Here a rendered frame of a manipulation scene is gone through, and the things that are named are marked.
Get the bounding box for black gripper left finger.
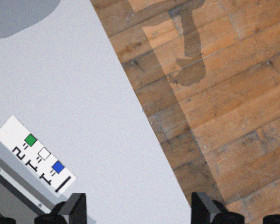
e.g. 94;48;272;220
0;193;87;224

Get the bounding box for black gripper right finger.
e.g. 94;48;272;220
191;192;280;224

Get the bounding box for white paper pick list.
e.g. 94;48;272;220
0;115;77;198

